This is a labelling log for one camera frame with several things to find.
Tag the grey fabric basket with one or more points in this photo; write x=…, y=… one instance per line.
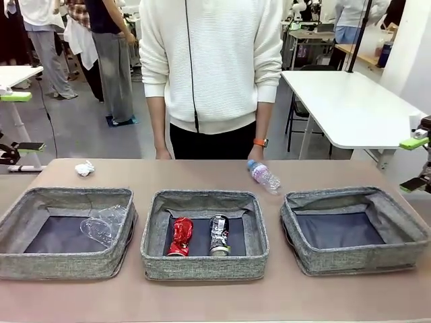
x=202, y=267
x=60, y=266
x=353, y=259

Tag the bystander in grey trousers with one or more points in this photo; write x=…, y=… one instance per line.
x=114, y=67

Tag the dark bottle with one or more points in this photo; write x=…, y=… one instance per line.
x=385, y=54

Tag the clear water bottle blue cap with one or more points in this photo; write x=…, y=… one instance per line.
x=264, y=176

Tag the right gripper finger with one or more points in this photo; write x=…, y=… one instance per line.
x=415, y=185
x=415, y=143

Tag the bystander in white shirt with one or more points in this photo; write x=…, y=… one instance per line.
x=43, y=20

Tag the clear plastic cup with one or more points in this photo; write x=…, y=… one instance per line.
x=101, y=228

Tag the bystander in dark clothes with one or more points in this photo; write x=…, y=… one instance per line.
x=13, y=33

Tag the person's right hand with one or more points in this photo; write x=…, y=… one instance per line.
x=164, y=154

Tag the orange wrist watch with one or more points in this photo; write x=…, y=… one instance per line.
x=261, y=142

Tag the crushed red soda can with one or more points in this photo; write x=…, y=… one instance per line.
x=180, y=235

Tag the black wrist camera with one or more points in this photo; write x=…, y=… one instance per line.
x=427, y=121

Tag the bystander in plaid shirt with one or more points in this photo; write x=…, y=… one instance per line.
x=81, y=43

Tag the person's white zip sweater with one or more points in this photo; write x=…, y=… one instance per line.
x=219, y=60

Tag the black folding chair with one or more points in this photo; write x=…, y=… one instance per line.
x=299, y=111

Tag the person's black trousers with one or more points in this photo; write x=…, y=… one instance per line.
x=215, y=144

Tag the person's left hand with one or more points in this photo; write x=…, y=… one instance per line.
x=256, y=154

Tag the large white table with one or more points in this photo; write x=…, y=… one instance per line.
x=336, y=101

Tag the white desk with legs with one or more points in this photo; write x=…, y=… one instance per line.
x=17, y=75

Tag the wooden background table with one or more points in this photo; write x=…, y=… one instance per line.
x=357, y=54

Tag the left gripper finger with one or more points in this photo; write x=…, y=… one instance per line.
x=13, y=151
x=17, y=97

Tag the person's left forearm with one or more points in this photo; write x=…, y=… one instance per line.
x=264, y=117

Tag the person's right forearm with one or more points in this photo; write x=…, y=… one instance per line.
x=156, y=124

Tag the cluttered background workbench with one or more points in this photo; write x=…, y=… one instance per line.
x=309, y=40

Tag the white crumpled paper ball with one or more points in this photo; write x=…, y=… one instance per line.
x=84, y=169

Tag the bystander in light blue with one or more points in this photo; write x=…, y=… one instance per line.
x=357, y=13

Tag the black vertical pole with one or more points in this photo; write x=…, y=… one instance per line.
x=358, y=37

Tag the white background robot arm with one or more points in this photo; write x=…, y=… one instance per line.
x=303, y=6

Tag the crushed black silver can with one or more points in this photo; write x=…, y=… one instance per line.
x=219, y=235

